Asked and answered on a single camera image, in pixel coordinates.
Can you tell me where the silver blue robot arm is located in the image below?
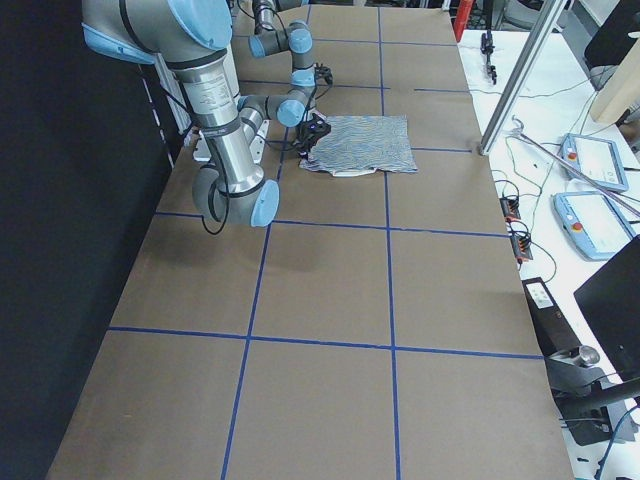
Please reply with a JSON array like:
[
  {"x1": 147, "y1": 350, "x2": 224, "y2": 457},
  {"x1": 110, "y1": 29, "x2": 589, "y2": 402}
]
[
  {"x1": 248, "y1": 0, "x2": 333, "y2": 88},
  {"x1": 82, "y1": 1, "x2": 331, "y2": 227}
]

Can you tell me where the blue teach pendant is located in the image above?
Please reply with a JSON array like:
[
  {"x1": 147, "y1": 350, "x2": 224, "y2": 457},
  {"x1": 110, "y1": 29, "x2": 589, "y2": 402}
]
[
  {"x1": 561, "y1": 133, "x2": 629, "y2": 193},
  {"x1": 552, "y1": 191, "x2": 635, "y2": 261}
]

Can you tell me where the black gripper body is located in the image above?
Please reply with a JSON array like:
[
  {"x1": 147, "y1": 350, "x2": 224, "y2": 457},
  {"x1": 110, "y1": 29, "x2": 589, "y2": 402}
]
[
  {"x1": 314, "y1": 64, "x2": 333, "y2": 83},
  {"x1": 295, "y1": 113, "x2": 331, "y2": 150}
]

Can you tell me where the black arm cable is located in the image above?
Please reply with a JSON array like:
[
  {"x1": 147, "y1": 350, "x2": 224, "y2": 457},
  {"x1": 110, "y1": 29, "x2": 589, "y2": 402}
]
[{"x1": 199, "y1": 64, "x2": 331, "y2": 235}]

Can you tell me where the orange black connector strip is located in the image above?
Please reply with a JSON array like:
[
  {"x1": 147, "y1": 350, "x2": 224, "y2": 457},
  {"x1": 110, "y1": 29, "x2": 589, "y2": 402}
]
[{"x1": 499, "y1": 195, "x2": 533, "y2": 265}]

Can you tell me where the black box with label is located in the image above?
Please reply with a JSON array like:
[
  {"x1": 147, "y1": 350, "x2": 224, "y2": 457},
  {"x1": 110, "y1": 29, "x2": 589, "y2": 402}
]
[{"x1": 522, "y1": 277, "x2": 581, "y2": 357}]

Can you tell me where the navy white striped polo shirt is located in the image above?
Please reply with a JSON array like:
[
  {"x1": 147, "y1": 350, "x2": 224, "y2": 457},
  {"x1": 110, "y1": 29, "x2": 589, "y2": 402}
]
[{"x1": 299, "y1": 115, "x2": 418, "y2": 177}]

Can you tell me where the lower blue teach pendant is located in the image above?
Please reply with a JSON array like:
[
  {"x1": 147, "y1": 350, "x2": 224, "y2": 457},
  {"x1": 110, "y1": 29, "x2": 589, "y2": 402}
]
[{"x1": 552, "y1": 191, "x2": 635, "y2": 261}]

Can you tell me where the black monitor corner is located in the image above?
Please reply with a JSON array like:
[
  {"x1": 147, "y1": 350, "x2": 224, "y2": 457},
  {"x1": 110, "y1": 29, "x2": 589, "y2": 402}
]
[{"x1": 574, "y1": 237, "x2": 639, "y2": 380}]

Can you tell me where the upper blue teach pendant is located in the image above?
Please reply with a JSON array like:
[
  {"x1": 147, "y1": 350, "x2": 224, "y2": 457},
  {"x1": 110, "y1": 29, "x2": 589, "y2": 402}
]
[{"x1": 561, "y1": 133, "x2": 629, "y2": 193}]

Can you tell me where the aluminium frame post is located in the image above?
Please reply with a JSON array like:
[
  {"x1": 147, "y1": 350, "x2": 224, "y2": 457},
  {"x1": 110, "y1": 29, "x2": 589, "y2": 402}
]
[{"x1": 479, "y1": 1, "x2": 566, "y2": 156}]

